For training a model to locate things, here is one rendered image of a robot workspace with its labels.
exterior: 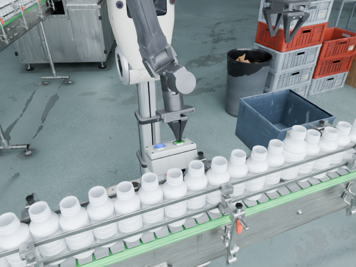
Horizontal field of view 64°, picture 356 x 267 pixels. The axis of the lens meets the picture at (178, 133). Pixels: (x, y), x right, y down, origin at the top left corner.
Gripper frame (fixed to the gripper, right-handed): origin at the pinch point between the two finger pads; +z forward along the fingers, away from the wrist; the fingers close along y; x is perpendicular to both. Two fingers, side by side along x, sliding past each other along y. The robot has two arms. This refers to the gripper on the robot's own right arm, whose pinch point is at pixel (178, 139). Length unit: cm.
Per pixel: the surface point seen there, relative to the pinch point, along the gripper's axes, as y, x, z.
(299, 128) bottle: 28.8, -17.7, -0.6
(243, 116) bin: 50, 44, 11
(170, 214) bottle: -10.2, -16.4, 13.4
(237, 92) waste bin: 127, 174, 23
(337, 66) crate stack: 274, 186, 19
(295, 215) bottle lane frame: 30.3, -13.6, 29.3
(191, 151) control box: 2.1, -3.8, 3.3
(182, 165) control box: -1.3, -3.9, 6.9
